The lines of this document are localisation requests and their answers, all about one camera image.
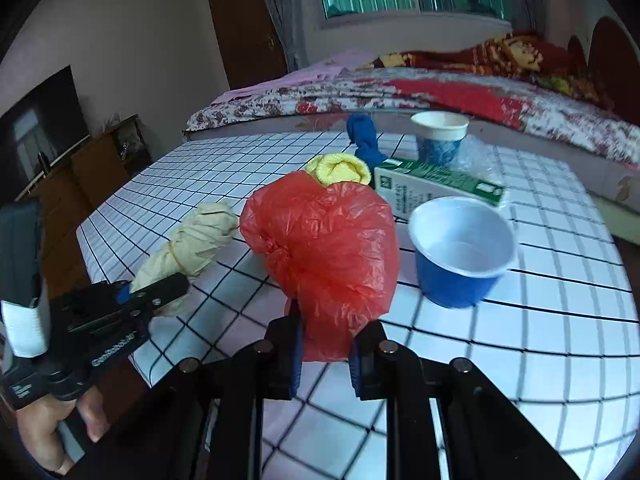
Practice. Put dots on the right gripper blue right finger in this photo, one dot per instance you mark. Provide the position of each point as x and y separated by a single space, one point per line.
369 362

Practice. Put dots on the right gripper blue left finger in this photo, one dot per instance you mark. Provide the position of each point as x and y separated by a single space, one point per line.
285 359

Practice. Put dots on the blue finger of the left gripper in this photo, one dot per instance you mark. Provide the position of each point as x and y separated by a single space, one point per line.
122 292
163 297

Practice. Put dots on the beige knotted cloth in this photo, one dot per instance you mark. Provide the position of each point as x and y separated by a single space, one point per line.
191 248

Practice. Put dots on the red plastic bag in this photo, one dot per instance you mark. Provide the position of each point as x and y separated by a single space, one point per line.
334 250

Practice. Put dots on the green white carton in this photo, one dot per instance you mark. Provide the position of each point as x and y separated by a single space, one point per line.
407 184

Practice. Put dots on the yellow knotted cloth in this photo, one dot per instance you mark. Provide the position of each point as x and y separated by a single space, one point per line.
328 169

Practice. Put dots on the clear plastic bag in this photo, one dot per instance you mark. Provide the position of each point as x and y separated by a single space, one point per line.
476 158

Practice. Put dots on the blue knotted cloth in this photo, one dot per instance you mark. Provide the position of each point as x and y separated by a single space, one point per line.
362 132

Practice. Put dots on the blue patterned paper cup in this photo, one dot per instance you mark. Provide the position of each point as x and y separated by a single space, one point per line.
439 135

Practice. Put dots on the person's left hand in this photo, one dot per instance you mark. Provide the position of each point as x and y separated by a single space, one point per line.
38 422

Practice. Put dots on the wooden tv cabinet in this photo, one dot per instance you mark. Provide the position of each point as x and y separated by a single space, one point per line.
78 183

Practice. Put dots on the white grid tablecloth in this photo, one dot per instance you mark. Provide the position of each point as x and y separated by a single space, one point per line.
558 334

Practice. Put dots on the black television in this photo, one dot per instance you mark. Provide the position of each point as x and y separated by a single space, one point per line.
47 120

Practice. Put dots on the dark wooden door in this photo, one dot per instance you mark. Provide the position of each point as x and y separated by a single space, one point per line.
248 42

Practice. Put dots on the bed with floral sheet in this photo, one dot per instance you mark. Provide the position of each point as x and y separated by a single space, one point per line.
600 147

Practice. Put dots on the pink bed sheet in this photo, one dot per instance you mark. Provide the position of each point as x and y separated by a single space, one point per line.
324 70

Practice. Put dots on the red patterned blanket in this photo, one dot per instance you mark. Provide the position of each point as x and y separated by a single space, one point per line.
518 56

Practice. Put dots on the grey curtain by window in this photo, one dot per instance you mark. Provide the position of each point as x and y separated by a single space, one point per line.
287 19

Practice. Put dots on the red heart-shaped headboard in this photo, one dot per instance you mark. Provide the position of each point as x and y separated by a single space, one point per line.
609 76

